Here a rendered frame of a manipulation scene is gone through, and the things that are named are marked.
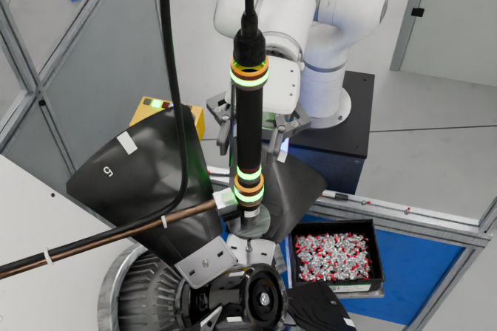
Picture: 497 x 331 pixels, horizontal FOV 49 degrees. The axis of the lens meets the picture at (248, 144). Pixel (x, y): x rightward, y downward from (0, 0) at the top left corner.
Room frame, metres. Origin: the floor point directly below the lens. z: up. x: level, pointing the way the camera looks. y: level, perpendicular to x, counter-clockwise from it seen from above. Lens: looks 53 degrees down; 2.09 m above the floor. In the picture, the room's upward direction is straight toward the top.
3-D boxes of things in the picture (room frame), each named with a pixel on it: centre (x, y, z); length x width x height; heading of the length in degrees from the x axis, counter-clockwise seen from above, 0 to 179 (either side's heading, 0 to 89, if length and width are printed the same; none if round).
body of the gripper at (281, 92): (0.55, -0.03, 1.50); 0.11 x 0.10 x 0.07; 167
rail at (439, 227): (0.77, -0.18, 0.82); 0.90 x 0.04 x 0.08; 76
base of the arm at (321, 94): (1.01, -0.19, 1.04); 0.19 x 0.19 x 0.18
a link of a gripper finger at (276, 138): (0.45, -0.05, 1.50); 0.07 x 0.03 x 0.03; 167
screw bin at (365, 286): (0.60, -0.21, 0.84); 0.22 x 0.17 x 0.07; 93
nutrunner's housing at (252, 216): (0.44, 0.00, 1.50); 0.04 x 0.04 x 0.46
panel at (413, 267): (0.77, -0.18, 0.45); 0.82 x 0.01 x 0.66; 76
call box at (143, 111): (0.86, 0.20, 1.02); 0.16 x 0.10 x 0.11; 76
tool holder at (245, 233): (0.44, 0.01, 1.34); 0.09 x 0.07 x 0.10; 111
